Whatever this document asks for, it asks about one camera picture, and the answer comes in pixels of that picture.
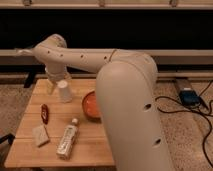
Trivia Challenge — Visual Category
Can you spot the black clamp at left edge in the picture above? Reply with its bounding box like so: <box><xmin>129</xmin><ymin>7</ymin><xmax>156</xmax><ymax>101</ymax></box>
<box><xmin>0</xmin><ymin>134</ymin><xmax>15</xmax><ymax>144</ymax></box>

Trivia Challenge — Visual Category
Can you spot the orange bowl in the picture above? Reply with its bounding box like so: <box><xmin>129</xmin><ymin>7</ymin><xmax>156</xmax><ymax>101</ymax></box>
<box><xmin>82</xmin><ymin>91</ymin><xmax>100</xmax><ymax>122</ymax></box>

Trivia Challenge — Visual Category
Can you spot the red chili pepper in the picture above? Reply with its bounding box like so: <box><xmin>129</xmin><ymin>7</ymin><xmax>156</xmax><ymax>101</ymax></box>
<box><xmin>41</xmin><ymin>104</ymin><xmax>49</xmax><ymax>124</ymax></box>

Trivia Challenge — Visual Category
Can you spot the beige sponge block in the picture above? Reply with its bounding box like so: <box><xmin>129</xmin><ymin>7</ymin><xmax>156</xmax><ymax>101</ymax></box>
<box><xmin>32</xmin><ymin>125</ymin><xmax>50</xmax><ymax>147</ymax></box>

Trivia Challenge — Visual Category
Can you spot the black cable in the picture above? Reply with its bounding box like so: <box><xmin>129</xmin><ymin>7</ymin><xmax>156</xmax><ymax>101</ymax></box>
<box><xmin>154</xmin><ymin>79</ymin><xmax>213</xmax><ymax>168</ymax></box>

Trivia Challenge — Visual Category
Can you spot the clear plastic bottle white label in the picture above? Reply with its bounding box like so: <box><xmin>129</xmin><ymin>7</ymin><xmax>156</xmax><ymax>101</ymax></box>
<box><xmin>56</xmin><ymin>118</ymin><xmax>79</xmax><ymax>159</ymax></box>

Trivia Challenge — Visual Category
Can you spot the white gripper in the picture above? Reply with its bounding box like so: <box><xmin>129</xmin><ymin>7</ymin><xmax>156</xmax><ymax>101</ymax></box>
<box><xmin>45</xmin><ymin>65</ymin><xmax>72</xmax><ymax>95</ymax></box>

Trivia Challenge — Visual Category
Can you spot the white paper cup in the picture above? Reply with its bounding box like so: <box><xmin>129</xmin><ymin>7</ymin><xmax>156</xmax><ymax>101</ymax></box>
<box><xmin>57</xmin><ymin>80</ymin><xmax>72</xmax><ymax>103</ymax></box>

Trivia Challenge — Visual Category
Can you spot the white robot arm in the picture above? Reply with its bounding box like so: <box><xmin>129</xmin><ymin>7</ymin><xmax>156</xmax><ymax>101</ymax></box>
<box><xmin>33</xmin><ymin>34</ymin><xmax>175</xmax><ymax>171</ymax></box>

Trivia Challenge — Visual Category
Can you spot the blue power adapter box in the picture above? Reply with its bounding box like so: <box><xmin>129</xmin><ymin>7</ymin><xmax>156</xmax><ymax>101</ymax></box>
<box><xmin>179</xmin><ymin>89</ymin><xmax>199</xmax><ymax>106</ymax></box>

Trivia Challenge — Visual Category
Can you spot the black table leg bracket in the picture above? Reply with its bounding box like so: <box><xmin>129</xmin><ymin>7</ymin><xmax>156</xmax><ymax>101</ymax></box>
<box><xmin>24</xmin><ymin>71</ymin><xmax>37</xmax><ymax>88</ymax></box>

